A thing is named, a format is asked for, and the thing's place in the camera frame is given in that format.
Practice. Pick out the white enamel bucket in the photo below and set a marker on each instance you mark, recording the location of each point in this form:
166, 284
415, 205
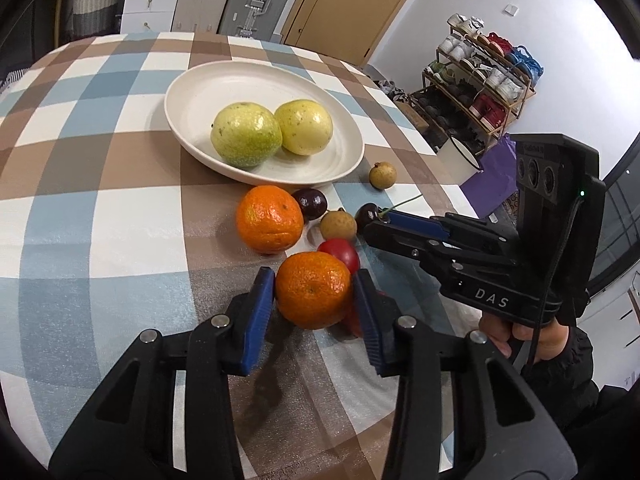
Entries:
457, 160

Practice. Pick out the purple bag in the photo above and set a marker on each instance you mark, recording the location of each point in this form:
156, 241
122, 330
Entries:
492, 180

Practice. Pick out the yellow guava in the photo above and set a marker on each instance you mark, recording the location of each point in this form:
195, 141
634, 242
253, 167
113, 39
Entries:
304, 126

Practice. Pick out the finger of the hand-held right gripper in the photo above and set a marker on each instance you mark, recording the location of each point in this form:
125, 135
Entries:
395, 241
415, 222

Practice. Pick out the wooden shoe rack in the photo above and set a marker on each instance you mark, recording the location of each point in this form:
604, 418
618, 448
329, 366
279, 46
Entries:
505, 110

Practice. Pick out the white oval plate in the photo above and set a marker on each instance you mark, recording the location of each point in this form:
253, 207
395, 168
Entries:
240, 85

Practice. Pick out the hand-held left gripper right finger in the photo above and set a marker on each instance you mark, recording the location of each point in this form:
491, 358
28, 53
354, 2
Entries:
367, 320

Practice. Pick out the dark cherry with stem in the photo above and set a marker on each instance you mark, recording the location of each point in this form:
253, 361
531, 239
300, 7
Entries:
366, 214

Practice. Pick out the dark purple plum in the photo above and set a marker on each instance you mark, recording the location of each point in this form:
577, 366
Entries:
310, 203

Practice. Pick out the white wall switch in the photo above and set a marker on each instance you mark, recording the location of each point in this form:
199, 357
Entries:
511, 9

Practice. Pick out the woven grey basket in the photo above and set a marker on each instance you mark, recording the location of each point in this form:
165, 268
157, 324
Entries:
95, 10

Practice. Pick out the orange mandarin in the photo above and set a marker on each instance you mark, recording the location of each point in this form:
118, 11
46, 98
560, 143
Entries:
270, 219
312, 290

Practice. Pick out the shoe rack with shoes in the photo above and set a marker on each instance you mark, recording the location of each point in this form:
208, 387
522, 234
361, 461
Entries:
495, 85

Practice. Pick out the green guava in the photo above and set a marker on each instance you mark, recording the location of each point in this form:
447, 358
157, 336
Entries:
245, 134

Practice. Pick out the red cherry tomato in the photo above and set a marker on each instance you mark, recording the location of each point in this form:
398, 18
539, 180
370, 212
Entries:
341, 254
354, 324

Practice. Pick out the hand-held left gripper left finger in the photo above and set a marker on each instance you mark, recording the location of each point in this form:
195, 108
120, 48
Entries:
260, 310

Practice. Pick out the brown longan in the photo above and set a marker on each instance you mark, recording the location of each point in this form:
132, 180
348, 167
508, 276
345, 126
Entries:
338, 225
383, 176

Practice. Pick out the silver suitcase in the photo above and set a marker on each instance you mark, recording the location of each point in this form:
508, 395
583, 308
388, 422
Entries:
255, 0

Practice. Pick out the person's right forearm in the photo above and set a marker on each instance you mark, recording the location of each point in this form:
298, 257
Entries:
575, 390

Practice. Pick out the person's right hand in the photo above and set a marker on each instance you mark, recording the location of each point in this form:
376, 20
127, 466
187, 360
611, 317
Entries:
547, 342

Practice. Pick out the wooden door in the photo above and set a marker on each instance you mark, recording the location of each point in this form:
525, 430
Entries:
350, 5

